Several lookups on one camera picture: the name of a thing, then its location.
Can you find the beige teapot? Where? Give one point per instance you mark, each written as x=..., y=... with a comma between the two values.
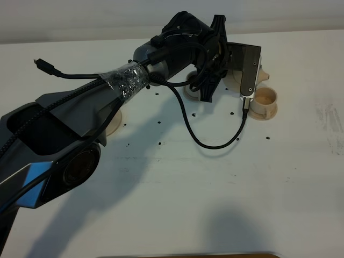
x=232, y=81

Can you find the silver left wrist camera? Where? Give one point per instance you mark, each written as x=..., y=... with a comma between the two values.
x=245, y=58

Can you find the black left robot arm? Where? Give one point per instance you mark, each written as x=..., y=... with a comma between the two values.
x=52, y=145

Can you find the beige saucer right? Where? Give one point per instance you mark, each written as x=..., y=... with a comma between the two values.
x=262, y=112

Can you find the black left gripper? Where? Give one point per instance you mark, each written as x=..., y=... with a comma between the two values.
x=184, y=41

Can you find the beige teacup right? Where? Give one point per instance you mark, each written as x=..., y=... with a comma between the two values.
x=265, y=96

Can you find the beige round teapot coaster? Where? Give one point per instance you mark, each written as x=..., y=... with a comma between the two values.
x=114, y=123

